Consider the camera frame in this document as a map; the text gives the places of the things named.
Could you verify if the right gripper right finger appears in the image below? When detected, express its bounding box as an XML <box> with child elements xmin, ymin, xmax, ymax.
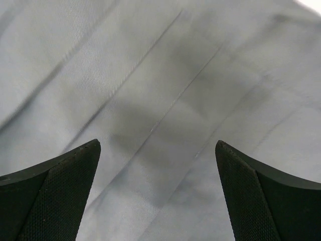
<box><xmin>215</xmin><ymin>141</ymin><xmax>320</xmax><ymax>240</ymax></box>

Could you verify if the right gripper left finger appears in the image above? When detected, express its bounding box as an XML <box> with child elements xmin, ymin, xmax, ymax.
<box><xmin>1</xmin><ymin>139</ymin><xmax>101</xmax><ymax>240</ymax></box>

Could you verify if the grey pleated skirt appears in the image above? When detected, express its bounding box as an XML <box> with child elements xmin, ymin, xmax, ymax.
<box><xmin>1</xmin><ymin>1</ymin><xmax>320</xmax><ymax>240</ymax></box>

